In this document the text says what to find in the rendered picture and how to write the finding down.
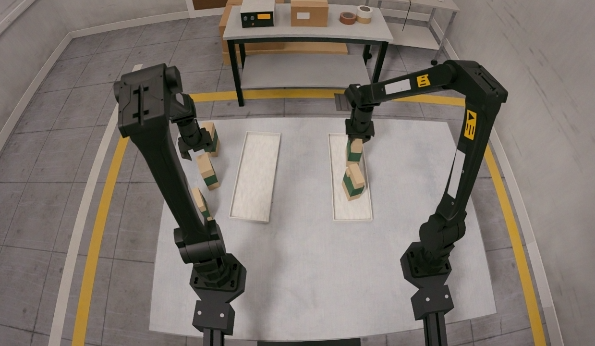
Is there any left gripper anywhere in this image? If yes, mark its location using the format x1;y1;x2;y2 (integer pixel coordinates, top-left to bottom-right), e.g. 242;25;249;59
178;127;214;161

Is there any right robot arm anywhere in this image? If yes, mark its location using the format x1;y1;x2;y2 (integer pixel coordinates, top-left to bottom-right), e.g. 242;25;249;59
344;60;508;278

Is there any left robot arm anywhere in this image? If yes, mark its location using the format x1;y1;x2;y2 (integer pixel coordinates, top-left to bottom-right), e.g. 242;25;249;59
113;63;240;292

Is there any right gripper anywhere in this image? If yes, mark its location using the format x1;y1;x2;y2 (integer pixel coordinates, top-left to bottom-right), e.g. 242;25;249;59
344;116;375;144

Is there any white rectangular tray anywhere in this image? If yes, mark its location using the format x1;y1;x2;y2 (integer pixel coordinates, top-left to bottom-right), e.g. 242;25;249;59
229;131;281;223
328;133;373;223

